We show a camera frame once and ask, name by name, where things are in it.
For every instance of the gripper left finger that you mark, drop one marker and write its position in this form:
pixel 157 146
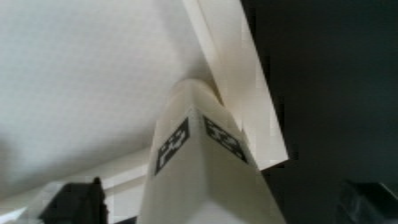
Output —
pixel 77 206

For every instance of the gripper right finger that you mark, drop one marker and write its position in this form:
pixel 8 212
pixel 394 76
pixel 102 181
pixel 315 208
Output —
pixel 369 203

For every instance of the white leg with tag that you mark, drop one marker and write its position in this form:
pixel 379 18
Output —
pixel 205 185

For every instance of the white desk top tray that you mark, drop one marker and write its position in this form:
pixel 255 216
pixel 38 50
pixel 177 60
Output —
pixel 95 56

